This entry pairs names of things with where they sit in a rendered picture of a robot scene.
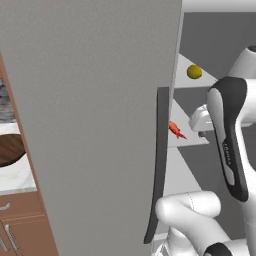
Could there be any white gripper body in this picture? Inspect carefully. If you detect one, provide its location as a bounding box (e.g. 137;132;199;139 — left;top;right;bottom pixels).
188;103;215;133

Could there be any white freezer shelf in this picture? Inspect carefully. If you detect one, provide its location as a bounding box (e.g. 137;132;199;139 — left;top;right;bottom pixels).
172;53;220;90
167;98;211;149
155;146;205;236

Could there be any red fish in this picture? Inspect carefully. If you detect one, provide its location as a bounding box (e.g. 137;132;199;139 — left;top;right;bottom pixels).
168;120;188;140

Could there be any yellow lemon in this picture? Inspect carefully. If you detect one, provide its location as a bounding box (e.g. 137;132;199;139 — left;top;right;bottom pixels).
186;64;203;81

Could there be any grey fridge freezer body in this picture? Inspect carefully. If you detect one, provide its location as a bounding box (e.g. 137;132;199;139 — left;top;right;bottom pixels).
149;0;256;256

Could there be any grey freezer door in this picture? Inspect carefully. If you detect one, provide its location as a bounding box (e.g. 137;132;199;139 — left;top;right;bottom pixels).
0;0;184;256

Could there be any brown wooden bowl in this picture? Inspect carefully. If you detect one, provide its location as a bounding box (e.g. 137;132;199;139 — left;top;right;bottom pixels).
0;133;27;168

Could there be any brown cabinet side panel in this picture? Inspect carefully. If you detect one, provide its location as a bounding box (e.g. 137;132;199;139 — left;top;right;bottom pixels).
0;50;60;256

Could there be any brown drawer front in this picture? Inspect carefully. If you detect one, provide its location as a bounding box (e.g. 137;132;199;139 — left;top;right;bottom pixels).
0;191;45;222

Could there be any brown cupboard door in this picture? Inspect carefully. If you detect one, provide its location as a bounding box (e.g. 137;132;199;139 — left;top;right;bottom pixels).
0;215;60;256

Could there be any dark grey door handle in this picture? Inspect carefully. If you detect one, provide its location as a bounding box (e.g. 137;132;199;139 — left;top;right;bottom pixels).
143;86;171;245

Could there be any silver cupboard door handle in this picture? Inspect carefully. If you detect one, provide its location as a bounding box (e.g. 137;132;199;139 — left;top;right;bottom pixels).
0;233;10;253
4;223;20;252

